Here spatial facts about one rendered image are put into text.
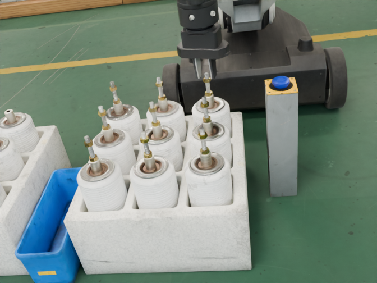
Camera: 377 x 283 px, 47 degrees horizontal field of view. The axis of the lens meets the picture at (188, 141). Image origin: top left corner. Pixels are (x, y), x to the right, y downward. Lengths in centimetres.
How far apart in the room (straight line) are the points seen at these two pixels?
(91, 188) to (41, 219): 25
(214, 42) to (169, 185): 33
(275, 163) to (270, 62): 42
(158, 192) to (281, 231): 35
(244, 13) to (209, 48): 54
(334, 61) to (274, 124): 45
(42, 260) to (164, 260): 27
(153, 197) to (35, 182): 38
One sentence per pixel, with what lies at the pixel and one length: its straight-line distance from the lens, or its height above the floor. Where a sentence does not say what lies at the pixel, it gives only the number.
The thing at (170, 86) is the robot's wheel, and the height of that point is 17.
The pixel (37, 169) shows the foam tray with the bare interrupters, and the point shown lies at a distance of 119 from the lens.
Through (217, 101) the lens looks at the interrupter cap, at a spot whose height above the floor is 25.
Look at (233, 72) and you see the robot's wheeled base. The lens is 138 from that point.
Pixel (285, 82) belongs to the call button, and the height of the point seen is 33.
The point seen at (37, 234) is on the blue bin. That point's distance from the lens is 113.
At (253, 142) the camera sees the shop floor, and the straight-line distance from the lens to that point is 137.
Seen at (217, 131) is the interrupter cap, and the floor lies 25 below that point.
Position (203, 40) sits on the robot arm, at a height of 44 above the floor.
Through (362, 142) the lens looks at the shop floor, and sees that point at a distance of 138.
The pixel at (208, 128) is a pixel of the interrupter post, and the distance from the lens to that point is 97.
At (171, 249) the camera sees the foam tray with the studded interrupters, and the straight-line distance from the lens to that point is 97.
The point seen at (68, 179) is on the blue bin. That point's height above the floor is 8.
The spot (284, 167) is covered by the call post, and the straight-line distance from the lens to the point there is 111.
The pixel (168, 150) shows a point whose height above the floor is 23.
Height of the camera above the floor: 80
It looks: 35 degrees down
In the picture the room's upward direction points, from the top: 9 degrees counter-clockwise
